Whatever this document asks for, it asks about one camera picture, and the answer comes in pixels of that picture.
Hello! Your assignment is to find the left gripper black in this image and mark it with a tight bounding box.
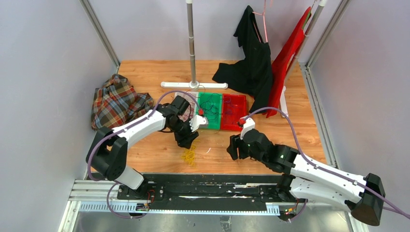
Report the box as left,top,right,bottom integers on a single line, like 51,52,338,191
169,118,199,149

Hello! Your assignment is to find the red cable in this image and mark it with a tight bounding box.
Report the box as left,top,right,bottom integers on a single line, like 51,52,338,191
178,84,207,122

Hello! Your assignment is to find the yellow cable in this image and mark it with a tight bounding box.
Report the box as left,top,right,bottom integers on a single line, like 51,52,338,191
181,141,200,167

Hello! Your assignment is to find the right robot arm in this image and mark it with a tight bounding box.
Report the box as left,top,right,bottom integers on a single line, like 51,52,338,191
226,129,385,226

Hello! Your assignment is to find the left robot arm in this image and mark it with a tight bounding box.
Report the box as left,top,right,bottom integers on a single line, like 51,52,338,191
86,96,208,200

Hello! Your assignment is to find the red plastic bin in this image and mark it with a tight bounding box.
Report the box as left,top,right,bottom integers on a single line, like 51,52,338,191
220,94,248,131

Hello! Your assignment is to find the white plastic bin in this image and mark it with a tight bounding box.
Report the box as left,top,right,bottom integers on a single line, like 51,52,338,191
174,91,199,121

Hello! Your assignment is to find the green plastic bin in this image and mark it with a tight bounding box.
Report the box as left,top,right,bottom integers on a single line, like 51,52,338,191
198,92,222,130

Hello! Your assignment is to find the metal clothes rack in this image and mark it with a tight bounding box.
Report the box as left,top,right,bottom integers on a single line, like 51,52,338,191
160,0,328,118

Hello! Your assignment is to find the black t-shirt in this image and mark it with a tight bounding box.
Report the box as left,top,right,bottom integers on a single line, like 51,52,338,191
212,5,273,112

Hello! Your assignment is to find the plaid flannel shirt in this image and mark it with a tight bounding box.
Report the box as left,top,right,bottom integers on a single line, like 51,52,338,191
91,74,154,131

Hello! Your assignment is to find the red t-shirt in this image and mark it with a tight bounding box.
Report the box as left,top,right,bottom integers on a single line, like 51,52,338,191
268,7,311,108

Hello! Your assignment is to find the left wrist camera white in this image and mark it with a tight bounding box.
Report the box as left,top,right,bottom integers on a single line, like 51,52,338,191
189,115,208,132

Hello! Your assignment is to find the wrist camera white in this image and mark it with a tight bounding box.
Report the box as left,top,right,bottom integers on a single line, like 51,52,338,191
189,115,208,132
238,116,255,140

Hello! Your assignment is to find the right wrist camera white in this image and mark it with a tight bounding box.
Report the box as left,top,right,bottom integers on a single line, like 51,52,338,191
238,116,255,140

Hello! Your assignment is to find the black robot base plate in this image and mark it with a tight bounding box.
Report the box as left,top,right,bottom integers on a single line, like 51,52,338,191
116,174,306,212

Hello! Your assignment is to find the pink wire hanger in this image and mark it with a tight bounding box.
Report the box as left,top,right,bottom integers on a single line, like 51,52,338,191
252,0,268,43

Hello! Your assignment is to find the aluminium frame rail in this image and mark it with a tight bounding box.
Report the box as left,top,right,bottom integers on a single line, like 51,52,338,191
80,0,120,70

